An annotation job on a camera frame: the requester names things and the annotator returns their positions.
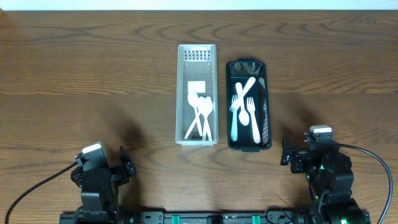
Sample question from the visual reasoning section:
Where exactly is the white spoon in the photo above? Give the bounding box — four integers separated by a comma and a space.
183, 96, 208, 140
235, 82, 249, 126
187, 90, 203, 138
198, 96, 213, 141

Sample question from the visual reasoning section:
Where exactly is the white fork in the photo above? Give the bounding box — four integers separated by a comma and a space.
229, 77, 256, 111
246, 97, 261, 144

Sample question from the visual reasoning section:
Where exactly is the pale green plastic fork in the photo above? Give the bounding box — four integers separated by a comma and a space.
231, 109, 238, 142

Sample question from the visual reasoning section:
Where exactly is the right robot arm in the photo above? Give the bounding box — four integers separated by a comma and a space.
280, 133, 371, 224

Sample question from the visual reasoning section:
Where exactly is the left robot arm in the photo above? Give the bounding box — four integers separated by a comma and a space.
71, 143, 136, 223

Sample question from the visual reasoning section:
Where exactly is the black plastic basket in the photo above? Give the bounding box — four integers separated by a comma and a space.
226, 58, 272, 152

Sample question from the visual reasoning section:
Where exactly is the white label in basket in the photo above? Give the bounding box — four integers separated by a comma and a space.
187, 81, 206, 93

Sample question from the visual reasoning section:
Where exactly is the clear plastic basket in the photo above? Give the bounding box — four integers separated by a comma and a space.
175, 44, 218, 146

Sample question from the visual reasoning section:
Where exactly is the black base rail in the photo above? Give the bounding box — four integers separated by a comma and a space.
58, 205, 371, 224

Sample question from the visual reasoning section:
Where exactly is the right black cable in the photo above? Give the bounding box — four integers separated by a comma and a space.
334, 141, 394, 224

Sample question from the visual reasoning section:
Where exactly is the black cable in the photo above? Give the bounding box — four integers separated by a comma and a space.
4, 161, 79, 224
334, 141, 394, 224

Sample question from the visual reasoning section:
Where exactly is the left black cable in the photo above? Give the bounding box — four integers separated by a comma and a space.
4, 161, 79, 224

